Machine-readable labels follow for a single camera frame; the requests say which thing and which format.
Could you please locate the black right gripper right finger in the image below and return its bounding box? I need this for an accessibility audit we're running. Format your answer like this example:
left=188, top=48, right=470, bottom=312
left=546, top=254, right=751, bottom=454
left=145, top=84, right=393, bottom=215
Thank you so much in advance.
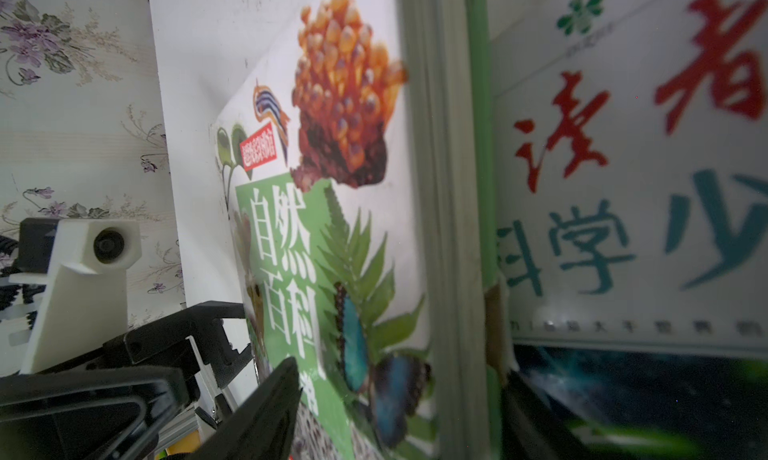
left=502, top=372, right=593, bottom=460

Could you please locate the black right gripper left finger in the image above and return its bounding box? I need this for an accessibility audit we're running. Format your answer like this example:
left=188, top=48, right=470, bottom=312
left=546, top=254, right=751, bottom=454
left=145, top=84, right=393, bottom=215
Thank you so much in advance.
left=185, top=357, right=301, bottom=460

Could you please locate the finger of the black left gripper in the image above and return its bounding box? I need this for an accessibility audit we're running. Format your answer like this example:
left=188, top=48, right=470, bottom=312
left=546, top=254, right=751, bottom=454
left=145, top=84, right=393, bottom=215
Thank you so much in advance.
left=1, top=366, right=190, bottom=459

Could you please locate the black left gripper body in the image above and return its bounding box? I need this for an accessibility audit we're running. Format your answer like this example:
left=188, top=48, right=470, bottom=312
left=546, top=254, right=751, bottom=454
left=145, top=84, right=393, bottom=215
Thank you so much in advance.
left=43, top=301, right=252, bottom=410

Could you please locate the green nature encyclopedia book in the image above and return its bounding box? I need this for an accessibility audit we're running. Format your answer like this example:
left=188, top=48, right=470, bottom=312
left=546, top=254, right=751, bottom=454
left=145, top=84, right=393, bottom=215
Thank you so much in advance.
left=211, top=0, right=494, bottom=459

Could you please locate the white science youth magazine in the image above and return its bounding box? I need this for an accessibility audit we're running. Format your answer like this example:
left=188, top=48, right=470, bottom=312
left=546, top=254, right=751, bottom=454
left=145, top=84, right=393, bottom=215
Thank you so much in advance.
left=488, top=0, right=768, bottom=460

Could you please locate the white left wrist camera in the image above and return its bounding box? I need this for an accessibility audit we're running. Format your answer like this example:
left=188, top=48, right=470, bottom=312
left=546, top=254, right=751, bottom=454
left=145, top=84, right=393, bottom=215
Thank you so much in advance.
left=7, top=218, right=142, bottom=374

